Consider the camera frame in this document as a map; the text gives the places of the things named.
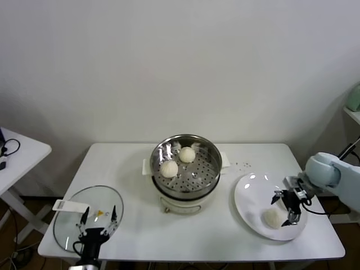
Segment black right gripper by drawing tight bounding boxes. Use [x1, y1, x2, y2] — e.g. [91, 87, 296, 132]
[271, 190, 303, 228]

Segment white shelf board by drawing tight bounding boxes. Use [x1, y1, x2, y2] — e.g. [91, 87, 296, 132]
[343, 107, 360, 124]

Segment black power adapter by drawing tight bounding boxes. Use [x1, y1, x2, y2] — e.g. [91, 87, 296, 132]
[336, 143, 356, 161]

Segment white steamed baozi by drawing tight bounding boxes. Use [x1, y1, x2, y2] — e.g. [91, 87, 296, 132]
[159, 160, 179, 179]
[178, 146, 196, 164]
[263, 208, 284, 229]

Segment black power cable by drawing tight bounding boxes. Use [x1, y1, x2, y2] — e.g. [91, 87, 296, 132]
[336, 136, 360, 167]

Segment glass lid with white handle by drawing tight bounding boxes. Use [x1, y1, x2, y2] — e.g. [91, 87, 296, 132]
[52, 184, 125, 253]

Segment pale green appliance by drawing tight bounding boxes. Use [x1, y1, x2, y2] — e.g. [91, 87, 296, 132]
[345, 83, 360, 113]

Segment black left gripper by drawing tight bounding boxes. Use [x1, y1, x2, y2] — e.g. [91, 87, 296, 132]
[74, 205, 119, 265]

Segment stainless perforated steamer basket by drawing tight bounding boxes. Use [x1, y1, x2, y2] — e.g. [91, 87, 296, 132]
[142, 134, 232, 197]

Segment black floor cable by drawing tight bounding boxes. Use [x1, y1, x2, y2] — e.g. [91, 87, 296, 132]
[5, 208, 21, 245]

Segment white round plate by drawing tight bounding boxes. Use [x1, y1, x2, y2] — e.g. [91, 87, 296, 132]
[234, 172, 309, 241]

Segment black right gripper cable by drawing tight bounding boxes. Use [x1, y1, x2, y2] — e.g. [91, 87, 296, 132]
[301, 196, 333, 216]

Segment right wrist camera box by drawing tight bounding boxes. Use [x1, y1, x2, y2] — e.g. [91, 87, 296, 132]
[283, 175, 309, 200]

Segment white side table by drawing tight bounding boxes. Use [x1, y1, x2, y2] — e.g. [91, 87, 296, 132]
[0, 126, 53, 234]

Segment small dark crumbs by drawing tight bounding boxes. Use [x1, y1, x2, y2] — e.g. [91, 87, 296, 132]
[232, 160, 251, 171]

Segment black looped cable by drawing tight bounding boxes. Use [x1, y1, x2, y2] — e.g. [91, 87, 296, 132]
[1, 138, 22, 157]

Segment white electric cooker pot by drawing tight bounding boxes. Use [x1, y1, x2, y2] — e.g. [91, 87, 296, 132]
[143, 164, 232, 215]

